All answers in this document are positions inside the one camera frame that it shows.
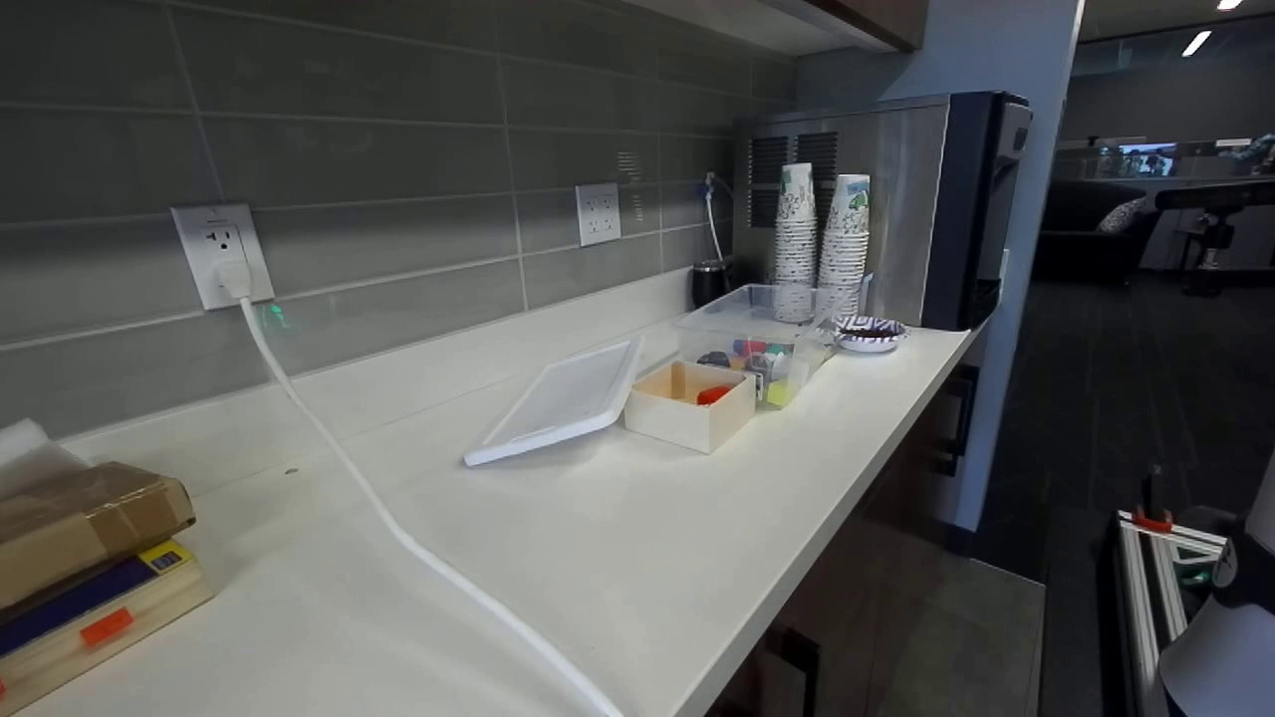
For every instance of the small wooden box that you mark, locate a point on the small wooden box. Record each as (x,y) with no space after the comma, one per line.
(684,421)

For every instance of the white flat tray lid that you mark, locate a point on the white flat tray lid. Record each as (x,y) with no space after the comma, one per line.
(559,402)

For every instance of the black cup with metal tube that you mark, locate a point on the black cup with metal tube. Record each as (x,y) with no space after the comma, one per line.
(710,281)

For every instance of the clear plastic container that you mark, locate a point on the clear plastic container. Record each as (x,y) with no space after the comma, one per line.
(762,333)

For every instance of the white paper cup stack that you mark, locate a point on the white paper cup stack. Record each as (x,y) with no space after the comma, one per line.
(795,241)

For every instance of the blue patterned bowl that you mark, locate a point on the blue patterned bowl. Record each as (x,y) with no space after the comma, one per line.
(871,336)

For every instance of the patterned paper cup stack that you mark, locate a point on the patterned paper cup stack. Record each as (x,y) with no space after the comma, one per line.
(846,245)

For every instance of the grey black countertop appliance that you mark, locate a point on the grey black countertop appliance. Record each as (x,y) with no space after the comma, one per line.
(919,199)

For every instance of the black sofa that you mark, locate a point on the black sofa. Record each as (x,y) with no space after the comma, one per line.
(1069,241)

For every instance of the white cushion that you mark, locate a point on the white cushion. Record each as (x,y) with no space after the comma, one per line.
(1126,218)

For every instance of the brown cardboard box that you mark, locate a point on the brown cardboard box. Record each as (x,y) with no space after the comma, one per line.
(80,522)

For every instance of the small dark side table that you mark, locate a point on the small dark side table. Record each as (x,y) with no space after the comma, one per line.
(1210,199)

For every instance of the blue book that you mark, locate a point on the blue book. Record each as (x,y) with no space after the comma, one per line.
(62,603)

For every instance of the long ceiling light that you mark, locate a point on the long ceiling light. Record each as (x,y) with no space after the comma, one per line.
(1198,42)

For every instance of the plain white wall outlet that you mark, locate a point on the plain white wall outlet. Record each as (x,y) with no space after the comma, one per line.
(600,212)

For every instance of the white wall outlet with plug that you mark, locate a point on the white wall outlet with plug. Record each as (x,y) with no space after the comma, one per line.
(222,253)

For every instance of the white metal stand frame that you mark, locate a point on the white metal stand frame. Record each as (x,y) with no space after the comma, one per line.
(1145,584)

